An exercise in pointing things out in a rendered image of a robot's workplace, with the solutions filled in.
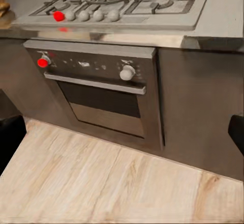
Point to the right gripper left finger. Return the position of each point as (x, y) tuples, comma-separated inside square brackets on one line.
[(12, 132)]

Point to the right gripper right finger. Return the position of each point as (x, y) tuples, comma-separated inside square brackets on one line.
[(236, 131)]

